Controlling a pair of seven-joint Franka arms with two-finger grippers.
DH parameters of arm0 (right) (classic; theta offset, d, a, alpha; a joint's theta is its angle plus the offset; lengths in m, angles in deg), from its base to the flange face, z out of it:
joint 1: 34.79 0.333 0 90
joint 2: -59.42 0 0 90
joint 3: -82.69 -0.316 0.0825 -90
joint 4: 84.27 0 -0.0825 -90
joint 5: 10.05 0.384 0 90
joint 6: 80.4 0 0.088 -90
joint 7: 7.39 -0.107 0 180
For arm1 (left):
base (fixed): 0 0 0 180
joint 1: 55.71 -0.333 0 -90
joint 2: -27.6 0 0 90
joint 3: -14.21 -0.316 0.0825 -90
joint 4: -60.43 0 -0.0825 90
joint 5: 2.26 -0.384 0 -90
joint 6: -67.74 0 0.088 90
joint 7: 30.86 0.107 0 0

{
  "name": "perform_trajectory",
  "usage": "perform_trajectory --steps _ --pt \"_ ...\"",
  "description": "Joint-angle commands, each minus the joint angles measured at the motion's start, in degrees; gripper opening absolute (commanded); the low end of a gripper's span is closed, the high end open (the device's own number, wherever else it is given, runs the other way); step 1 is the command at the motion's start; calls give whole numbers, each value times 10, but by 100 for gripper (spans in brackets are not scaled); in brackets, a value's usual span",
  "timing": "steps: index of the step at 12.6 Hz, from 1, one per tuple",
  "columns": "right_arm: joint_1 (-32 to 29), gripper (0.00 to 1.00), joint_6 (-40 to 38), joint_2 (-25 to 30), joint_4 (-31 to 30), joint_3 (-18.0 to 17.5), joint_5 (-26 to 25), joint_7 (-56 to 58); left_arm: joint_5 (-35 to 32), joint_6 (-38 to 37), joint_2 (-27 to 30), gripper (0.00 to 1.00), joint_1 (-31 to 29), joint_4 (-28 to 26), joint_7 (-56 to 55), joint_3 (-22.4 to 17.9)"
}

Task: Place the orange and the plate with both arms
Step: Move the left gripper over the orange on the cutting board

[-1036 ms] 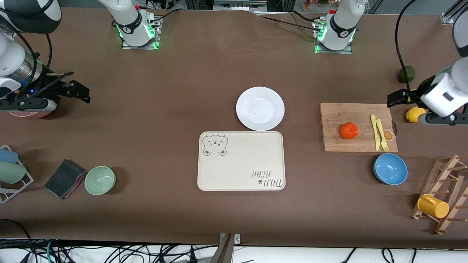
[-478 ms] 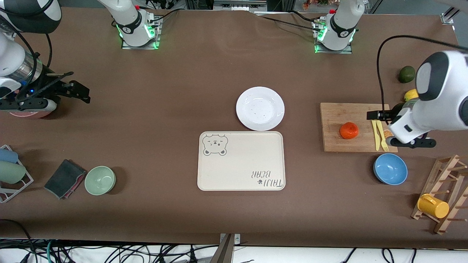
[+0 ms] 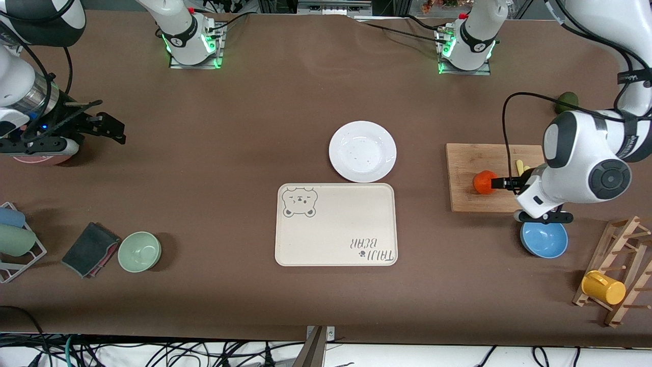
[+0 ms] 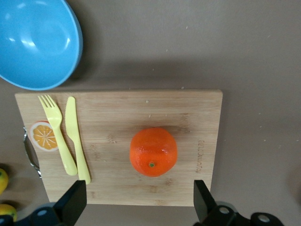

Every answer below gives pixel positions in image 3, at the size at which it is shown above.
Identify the dark green lime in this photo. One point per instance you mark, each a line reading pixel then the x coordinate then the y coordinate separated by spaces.
pixel 566 102

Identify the white round plate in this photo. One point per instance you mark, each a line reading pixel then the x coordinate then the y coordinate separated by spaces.
pixel 362 151

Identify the light green bowl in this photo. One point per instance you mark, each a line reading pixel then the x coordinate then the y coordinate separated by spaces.
pixel 139 252

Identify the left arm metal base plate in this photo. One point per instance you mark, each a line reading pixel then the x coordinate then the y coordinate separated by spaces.
pixel 481 72

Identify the green cup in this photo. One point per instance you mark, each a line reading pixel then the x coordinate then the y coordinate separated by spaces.
pixel 15 240

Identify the blue cup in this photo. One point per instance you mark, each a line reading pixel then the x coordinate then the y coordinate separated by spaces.
pixel 10 217

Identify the bamboo cutting board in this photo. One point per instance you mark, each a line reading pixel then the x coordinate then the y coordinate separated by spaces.
pixel 473 158

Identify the wooden peg drying rack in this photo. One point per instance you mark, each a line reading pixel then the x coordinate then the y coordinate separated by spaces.
pixel 619 255

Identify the cream bear print tray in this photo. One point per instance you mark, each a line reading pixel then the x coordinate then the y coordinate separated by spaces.
pixel 336 229

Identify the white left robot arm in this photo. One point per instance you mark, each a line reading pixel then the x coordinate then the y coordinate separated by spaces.
pixel 580 153

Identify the aluminium frame profile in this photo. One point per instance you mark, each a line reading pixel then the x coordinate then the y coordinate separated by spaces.
pixel 333 6

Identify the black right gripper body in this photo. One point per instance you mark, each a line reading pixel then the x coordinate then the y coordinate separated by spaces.
pixel 65 122

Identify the dark grey folded cloth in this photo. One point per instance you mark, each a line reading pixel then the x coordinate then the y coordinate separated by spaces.
pixel 89 247

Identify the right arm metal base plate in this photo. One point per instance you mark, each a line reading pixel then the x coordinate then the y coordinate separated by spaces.
pixel 219 58

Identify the yellow plastic mug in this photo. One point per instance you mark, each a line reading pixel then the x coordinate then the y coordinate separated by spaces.
pixel 606 289

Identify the metal table edge bracket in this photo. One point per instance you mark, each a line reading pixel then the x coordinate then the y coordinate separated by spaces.
pixel 318 351

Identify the yellow plastic knife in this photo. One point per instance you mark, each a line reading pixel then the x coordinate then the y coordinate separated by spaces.
pixel 519 167

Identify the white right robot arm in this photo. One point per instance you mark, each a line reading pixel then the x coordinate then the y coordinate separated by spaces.
pixel 178 30

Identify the red folded cloth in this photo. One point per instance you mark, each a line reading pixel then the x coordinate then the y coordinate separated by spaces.
pixel 108 260

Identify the blue plastic bowl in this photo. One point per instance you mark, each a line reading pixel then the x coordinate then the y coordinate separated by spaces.
pixel 545 242

